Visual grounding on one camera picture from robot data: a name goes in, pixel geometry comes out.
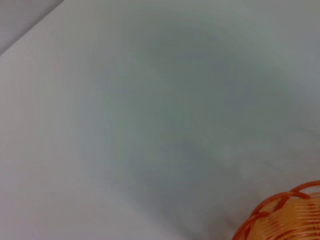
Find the orange woven plastic basket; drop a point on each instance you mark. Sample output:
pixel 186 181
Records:
pixel 287 220

